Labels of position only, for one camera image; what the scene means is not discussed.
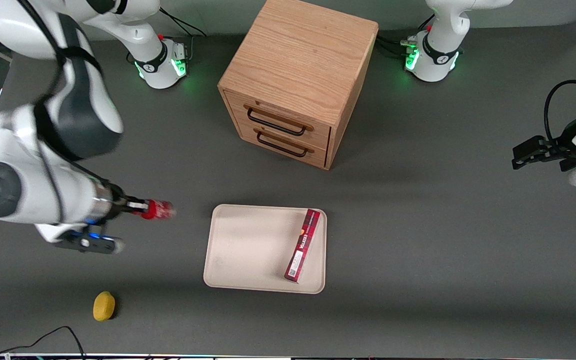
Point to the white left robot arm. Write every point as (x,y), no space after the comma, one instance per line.
(438,50)

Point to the yellow lemon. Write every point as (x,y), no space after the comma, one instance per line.
(103,306)

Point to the red coke bottle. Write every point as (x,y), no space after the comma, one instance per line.
(160,210)

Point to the beige rectangular tray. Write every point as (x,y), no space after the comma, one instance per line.
(253,247)

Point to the long red cardboard box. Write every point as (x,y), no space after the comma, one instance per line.
(302,246)

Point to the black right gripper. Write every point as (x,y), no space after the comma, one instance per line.
(116,203)

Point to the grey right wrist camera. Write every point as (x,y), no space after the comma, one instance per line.
(88,242)

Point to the wooden two-drawer cabinet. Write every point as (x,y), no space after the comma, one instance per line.
(298,65)

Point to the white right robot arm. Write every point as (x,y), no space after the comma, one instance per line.
(3,150)

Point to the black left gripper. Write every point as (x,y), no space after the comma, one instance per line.
(564,144)

